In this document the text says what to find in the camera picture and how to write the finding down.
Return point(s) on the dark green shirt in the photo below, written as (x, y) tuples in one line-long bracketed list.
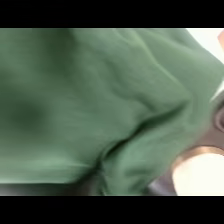
[(100, 100)]

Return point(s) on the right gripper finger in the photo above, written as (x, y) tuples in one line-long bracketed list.
[(163, 186)]

